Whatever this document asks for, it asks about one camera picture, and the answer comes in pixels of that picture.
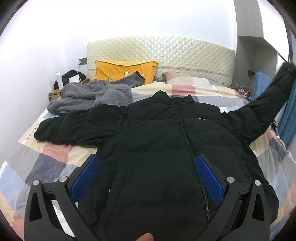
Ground clear plastic water bottle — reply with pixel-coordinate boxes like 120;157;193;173
56;71;64;90

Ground pastel patchwork bed quilt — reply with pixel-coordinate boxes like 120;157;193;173
1;83;295;240

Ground cream quilted headboard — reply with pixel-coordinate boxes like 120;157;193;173
86;36;235;87

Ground pink white pillow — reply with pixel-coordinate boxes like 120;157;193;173
160;71;223;86

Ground teal blue fabric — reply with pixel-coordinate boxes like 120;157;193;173
278;80;296;148

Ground light blue folded cloth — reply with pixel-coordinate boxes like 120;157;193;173
252;71;272;100

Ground brown cardboard box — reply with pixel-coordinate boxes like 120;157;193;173
48;78;90;101

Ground small cosmetic bottles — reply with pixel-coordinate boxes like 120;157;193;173
235;84;251;101

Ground grey fleece garment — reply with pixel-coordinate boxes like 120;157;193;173
47;72;145;115

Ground grey wall socket plate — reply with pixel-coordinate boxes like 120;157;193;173
77;57;87;66

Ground black puffer jacket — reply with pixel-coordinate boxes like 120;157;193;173
35;63;295;240

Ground black bag on box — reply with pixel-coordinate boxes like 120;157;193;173
54;70;86;89

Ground operator thumb tip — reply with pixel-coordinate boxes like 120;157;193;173
137;233;154;241

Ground grey bedside shelf cabinet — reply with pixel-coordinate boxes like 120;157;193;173
231;0;277;91

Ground yellow embroidered pillow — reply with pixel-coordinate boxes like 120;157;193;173
93;60;159;84

